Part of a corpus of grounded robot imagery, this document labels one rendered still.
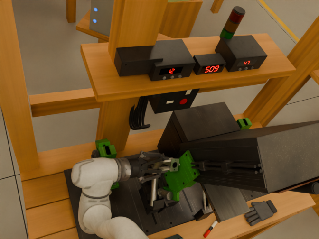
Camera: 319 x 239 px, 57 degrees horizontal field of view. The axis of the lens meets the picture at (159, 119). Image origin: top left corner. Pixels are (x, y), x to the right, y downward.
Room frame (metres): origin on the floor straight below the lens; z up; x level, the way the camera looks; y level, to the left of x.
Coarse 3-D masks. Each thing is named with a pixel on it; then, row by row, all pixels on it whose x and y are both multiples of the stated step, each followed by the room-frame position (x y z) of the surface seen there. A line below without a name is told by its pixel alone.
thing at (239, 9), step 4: (236, 8) 1.09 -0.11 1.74; (240, 8) 1.10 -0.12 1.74; (232, 12) 1.07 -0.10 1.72; (236, 12) 1.06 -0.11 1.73; (240, 12) 1.07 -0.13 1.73; (244, 12) 1.08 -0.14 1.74; (232, 16) 1.07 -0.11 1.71; (236, 16) 1.06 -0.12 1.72; (240, 16) 1.06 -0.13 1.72; (232, 20) 1.06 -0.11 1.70; (236, 20) 1.06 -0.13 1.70; (240, 20) 1.07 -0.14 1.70
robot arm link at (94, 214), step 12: (84, 204) 0.36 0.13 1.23; (96, 204) 0.37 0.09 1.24; (108, 204) 0.40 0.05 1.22; (84, 216) 0.32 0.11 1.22; (96, 216) 0.33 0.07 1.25; (108, 216) 0.36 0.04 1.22; (84, 228) 0.31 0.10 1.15; (96, 228) 0.29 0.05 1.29; (108, 228) 0.26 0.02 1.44; (120, 228) 0.24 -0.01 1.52; (132, 228) 0.25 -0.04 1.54
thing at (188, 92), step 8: (160, 96) 0.77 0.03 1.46; (168, 96) 0.79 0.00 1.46; (176, 96) 0.81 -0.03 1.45; (184, 96) 0.84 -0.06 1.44; (192, 96) 0.86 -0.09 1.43; (152, 104) 0.80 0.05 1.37; (160, 104) 0.78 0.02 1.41; (168, 104) 0.80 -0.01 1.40; (176, 104) 0.83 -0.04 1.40; (184, 104) 0.85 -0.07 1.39; (160, 112) 0.79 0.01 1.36
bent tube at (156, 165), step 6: (162, 162) 0.70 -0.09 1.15; (168, 162) 0.68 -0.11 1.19; (174, 162) 0.69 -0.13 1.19; (156, 168) 0.69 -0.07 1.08; (174, 168) 0.66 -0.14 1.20; (156, 180) 0.66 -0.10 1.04; (156, 186) 0.64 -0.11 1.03; (156, 192) 0.62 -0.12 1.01; (150, 198) 0.59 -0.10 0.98; (156, 198) 0.60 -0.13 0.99; (150, 204) 0.57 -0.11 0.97
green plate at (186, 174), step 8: (184, 160) 0.69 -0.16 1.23; (192, 160) 0.68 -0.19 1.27; (184, 168) 0.67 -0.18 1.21; (168, 176) 0.67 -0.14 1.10; (176, 176) 0.66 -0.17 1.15; (184, 176) 0.64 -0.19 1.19; (192, 176) 0.63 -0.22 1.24; (168, 184) 0.64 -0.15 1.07; (176, 184) 0.63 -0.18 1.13; (184, 184) 0.62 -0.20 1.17; (192, 184) 0.66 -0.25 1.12
